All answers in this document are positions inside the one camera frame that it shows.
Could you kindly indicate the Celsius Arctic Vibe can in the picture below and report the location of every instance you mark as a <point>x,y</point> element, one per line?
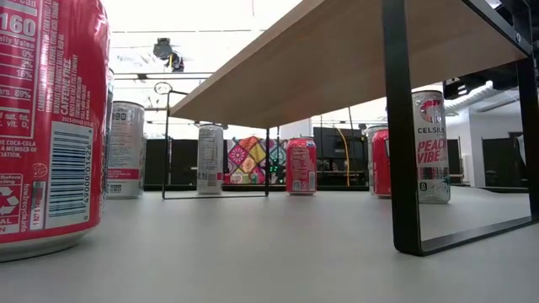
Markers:
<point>369,143</point>

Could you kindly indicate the red Coca-Cola can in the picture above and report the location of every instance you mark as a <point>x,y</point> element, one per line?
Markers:
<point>54,126</point>
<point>301,166</point>
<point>380,164</point>

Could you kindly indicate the Celsius Peach Vibe can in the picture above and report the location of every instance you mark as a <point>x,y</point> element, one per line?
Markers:
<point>433,147</point>

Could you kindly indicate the black overhead camera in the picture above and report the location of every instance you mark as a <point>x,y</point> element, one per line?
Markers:
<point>166,52</point>

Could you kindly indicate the colourful patterned panel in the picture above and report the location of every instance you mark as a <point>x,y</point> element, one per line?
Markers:
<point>248,160</point>

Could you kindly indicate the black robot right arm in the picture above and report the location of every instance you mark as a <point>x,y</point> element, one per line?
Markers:
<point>505,78</point>

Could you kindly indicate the silver black-top Celsius can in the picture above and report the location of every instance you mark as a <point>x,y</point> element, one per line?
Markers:
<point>209,159</point>

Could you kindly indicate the white Celsius can pink band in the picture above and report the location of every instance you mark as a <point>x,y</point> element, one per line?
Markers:
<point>126,149</point>

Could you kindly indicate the wooden shelf with black legs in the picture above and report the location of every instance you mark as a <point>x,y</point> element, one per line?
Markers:
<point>337,63</point>

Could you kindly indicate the black cabinet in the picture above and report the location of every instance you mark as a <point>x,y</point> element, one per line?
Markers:
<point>501,160</point>

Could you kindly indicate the black partition panel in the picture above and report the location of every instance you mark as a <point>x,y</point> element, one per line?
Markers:
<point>181,162</point>

